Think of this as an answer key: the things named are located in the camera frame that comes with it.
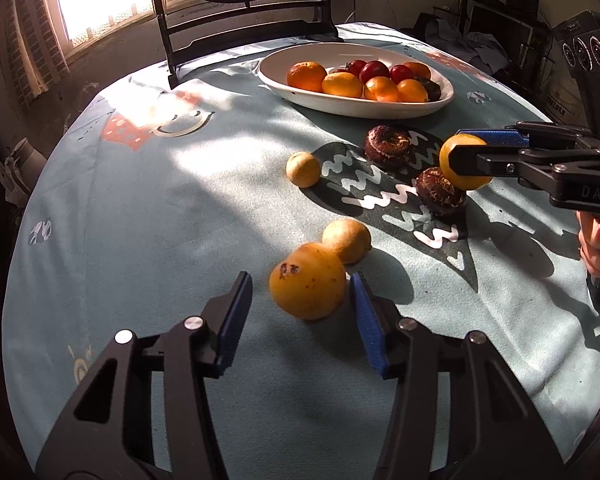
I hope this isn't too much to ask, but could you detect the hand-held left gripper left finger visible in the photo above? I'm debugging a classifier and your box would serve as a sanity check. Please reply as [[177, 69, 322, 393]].
[[35, 271, 253, 480]]

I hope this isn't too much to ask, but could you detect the large dimpled orange mandarin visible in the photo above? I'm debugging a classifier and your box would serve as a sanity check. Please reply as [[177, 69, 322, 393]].
[[286, 61, 328, 93]]

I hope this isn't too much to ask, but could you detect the large red apple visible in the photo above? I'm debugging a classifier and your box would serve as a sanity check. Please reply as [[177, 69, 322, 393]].
[[359, 60, 392, 85]]

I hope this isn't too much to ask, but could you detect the checked window curtain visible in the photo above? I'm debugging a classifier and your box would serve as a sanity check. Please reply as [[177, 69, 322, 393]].
[[0, 0, 71, 106]]

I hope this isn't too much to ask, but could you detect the framed round painting screen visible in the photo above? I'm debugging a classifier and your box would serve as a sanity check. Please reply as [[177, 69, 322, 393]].
[[147, 0, 345, 90]]

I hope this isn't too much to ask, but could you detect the dark monitor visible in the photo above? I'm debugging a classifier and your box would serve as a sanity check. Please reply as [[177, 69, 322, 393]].
[[467, 0, 533, 58]]

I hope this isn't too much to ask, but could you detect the white oval plate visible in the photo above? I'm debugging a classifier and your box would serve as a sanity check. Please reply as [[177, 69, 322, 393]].
[[256, 42, 455, 120]]

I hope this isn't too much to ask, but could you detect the white plastic bucket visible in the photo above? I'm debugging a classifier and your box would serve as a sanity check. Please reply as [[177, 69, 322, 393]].
[[542, 67, 588, 116]]

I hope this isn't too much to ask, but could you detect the small tan fruit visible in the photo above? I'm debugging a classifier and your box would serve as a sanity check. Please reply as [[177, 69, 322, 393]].
[[322, 218, 372, 265], [286, 152, 322, 189]]

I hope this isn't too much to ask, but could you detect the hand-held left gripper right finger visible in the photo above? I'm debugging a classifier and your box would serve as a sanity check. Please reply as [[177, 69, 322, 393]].
[[349, 271, 566, 480]]

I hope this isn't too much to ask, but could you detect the spotted yellow orange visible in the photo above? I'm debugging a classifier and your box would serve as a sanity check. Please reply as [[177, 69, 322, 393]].
[[269, 242, 347, 321]]

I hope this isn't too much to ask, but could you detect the white plastic bag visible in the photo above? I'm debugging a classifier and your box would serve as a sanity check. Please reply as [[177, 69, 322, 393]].
[[0, 157, 31, 198]]

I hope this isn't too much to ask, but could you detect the pile of clothes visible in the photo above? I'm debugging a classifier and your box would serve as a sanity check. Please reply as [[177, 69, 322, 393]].
[[422, 20, 511, 63]]

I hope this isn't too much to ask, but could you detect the smooth yellow fruit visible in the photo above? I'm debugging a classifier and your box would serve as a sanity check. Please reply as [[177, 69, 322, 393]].
[[439, 133, 493, 191]]

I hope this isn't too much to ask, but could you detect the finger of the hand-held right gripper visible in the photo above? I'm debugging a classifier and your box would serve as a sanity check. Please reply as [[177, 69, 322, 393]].
[[449, 144, 600, 190], [455, 121, 600, 152]]

